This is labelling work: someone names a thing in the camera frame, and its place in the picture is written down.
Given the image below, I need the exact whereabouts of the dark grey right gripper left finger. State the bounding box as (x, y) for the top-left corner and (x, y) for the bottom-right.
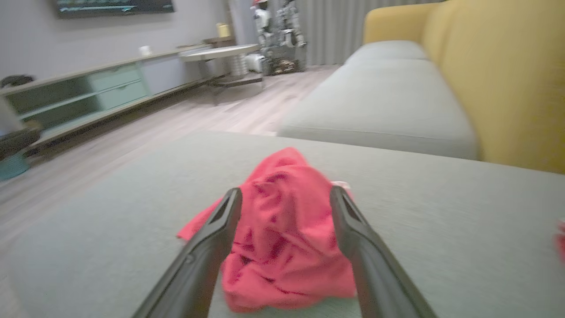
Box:
(132, 187), (243, 318)

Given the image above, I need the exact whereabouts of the round grey coffee table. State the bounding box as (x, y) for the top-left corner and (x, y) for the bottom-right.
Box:
(179, 43), (265, 106)

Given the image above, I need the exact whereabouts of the grey sofa seat cushion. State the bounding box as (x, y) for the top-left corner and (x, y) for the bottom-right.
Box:
(343, 40), (429, 66)
(277, 58), (480, 161)

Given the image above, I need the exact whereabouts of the white ribbed stool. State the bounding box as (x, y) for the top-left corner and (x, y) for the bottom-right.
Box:
(230, 54), (250, 78)

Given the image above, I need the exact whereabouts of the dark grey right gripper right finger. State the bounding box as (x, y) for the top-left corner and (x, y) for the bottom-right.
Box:
(329, 185), (438, 318)

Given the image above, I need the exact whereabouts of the white humanoid robot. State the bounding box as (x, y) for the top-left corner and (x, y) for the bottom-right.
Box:
(245, 0), (272, 73)

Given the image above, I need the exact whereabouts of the grey low TV cabinet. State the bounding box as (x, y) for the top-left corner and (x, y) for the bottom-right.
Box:
(0, 44), (221, 153)

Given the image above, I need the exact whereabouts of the red shirt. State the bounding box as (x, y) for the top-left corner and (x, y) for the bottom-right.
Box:
(177, 147), (358, 313)

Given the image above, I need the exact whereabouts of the large yellow sofa back cushion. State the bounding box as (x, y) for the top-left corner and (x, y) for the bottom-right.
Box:
(435, 0), (565, 174)

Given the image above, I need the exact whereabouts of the teal laundry basket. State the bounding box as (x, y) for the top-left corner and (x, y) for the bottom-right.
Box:
(0, 151), (30, 182)

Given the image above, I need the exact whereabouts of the black object on cabinet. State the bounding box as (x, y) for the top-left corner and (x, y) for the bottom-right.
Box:
(0, 74), (35, 89)

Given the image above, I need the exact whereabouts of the grey humanoid robot on wheels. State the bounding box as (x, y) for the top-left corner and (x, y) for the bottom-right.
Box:
(263, 0), (308, 75)

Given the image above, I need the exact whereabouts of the grey pleated curtain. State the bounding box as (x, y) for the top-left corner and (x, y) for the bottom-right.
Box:
(227, 0), (442, 67)

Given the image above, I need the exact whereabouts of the red jersey with white trim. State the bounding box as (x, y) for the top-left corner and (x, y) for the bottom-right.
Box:
(554, 220), (565, 265)

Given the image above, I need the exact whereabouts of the black wall television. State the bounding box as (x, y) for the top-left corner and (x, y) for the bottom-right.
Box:
(54, 0), (176, 19)

